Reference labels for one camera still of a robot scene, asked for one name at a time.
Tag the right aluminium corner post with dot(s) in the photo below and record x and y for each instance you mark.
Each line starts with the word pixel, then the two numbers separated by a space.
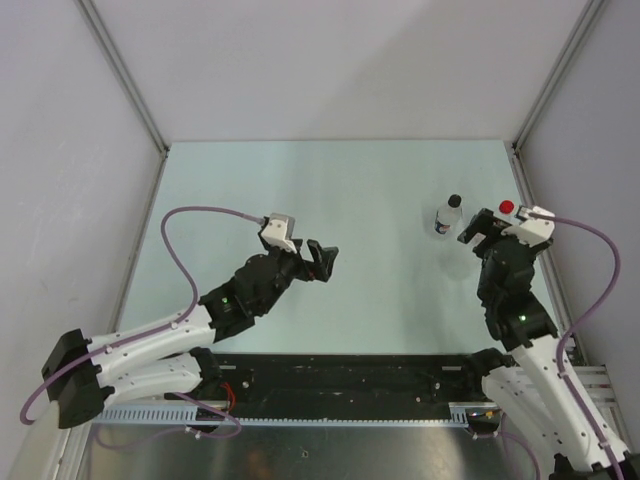
pixel 577 39

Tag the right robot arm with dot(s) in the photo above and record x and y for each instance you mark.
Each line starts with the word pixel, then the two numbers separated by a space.
pixel 531 379

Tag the left aluminium corner post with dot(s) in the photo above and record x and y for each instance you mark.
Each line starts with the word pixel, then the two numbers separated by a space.
pixel 116 62

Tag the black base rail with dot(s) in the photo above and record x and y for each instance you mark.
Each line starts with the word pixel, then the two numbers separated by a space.
pixel 288 383

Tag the clear bottle red label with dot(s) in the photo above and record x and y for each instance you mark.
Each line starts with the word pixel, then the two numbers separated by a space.
pixel 504 218

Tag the black bottle cap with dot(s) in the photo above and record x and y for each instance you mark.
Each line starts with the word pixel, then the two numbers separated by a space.
pixel 454 201

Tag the aluminium corner post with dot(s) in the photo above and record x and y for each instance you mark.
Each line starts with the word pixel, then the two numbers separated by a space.
pixel 577 39
pixel 116 62

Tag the short clear bottle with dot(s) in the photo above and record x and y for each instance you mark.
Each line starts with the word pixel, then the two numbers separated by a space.
pixel 446 218

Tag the red bottle cap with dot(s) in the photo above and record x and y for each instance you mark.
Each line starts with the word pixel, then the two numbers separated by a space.
pixel 506 207

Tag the slotted cable duct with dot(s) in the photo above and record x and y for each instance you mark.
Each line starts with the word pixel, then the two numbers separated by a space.
pixel 452 414

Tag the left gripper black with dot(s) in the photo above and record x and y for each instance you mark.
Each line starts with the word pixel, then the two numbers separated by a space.
pixel 319 269

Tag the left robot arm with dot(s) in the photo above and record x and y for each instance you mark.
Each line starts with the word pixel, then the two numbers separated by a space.
pixel 85 375

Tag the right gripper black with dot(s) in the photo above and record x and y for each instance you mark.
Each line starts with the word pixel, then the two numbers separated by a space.
pixel 487 224

